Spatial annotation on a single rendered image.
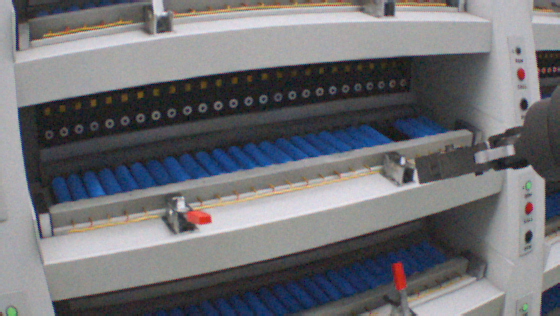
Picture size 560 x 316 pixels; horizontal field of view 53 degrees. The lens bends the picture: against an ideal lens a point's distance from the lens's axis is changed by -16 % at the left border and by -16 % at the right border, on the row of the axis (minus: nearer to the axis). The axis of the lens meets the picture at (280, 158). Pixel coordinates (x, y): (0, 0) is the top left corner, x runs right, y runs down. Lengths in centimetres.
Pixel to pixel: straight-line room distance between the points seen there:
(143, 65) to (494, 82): 47
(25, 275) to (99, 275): 8
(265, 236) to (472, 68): 40
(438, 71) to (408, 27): 21
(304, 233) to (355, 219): 6
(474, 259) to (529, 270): 10
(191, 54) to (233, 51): 4
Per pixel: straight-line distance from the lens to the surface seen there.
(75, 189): 70
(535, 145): 54
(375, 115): 91
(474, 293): 91
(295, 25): 67
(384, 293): 85
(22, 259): 60
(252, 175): 70
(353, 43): 71
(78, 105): 75
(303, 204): 70
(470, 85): 91
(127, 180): 71
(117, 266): 62
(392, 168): 76
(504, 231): 90
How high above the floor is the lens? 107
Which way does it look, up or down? 8 degrees down
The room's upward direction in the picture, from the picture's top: 6 degrees counter-clockwise
